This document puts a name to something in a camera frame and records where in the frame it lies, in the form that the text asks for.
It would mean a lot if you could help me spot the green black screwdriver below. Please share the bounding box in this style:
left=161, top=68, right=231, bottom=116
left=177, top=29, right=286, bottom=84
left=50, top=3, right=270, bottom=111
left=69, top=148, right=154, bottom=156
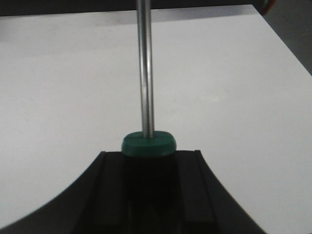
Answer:
left=122, top=0, right=176, bottom=234

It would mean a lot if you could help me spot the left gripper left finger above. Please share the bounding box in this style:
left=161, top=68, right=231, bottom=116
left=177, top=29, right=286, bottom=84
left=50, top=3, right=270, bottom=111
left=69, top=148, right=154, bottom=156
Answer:
left=0, top=152, right=126, bottom=234

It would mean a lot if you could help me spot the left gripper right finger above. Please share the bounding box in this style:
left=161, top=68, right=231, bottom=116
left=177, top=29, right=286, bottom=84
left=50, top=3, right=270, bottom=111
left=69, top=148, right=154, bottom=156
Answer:
left=175, top=150, right=264, bottom=234

